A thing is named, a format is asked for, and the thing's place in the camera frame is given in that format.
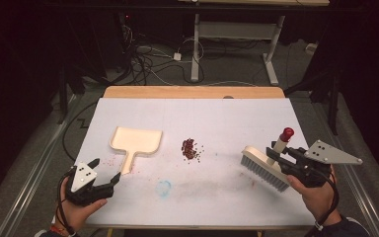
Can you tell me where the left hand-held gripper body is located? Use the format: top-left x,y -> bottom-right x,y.
64,161 -> 116,207

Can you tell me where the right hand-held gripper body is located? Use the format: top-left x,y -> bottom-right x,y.
277,139 -> 364,189

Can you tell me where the white brush with red-tipped handle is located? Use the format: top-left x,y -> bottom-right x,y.
240,126 -> 295,193

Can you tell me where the person's right hand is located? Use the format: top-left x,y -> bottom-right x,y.
286,164 -> 341,227

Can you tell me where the person's left hand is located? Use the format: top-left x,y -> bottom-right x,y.
58,177 -> 109,235

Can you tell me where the cream dustpan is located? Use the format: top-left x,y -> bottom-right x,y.
109,125 -> 164,176

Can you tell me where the red wristband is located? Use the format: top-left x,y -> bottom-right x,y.
49,225 -> 67,235

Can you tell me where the black stand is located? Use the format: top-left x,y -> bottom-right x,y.
56,62 -> 80,125
284,72 -> 341,136

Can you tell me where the white board table cover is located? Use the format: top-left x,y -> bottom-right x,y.
52,97 -> 317,228

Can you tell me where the pile of red beans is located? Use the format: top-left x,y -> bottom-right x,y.
181,137 -> 206,164

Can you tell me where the wooden table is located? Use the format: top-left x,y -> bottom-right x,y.
52,86 -> 318,231

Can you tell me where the white box on floor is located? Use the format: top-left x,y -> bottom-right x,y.
304,41 -> 320,56

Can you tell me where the black floor cable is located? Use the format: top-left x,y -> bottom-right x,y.
61,100 -> 100,163

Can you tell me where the left hand-held gripper cable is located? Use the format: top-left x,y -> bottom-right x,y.
55,166 -> 79,237

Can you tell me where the hand-held gripper cable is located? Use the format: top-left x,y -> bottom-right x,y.
312,167 -> 341,231
55,166 -> 79,237

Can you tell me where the metal floor rail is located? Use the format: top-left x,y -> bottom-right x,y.
310,102 -> 379,237
0,93 -> 83,237

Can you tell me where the right hand-held gripper cable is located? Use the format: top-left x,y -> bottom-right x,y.
312,167 -> 341,231

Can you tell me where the bundle of floor cables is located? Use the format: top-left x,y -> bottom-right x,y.
119,19 -> 208,87

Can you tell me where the white desk frame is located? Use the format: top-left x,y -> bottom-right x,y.
177,0 -> 331,87

